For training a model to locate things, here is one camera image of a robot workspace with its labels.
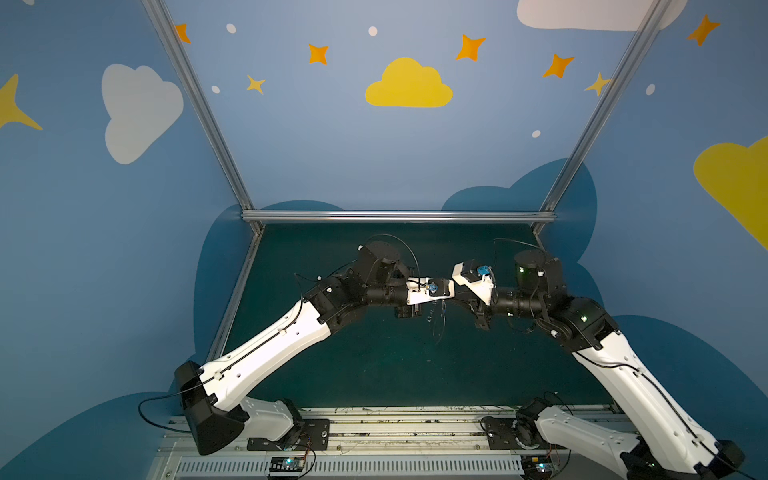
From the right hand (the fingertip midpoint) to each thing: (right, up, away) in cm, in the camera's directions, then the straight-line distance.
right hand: (450, 290), depth 64 cm
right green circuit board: (+23, -44, +8) cm, 50 cm away
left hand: (-2, +1, -1) cm, 2 cm away
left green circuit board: (-38, -43, +7) cm, 57 cm away
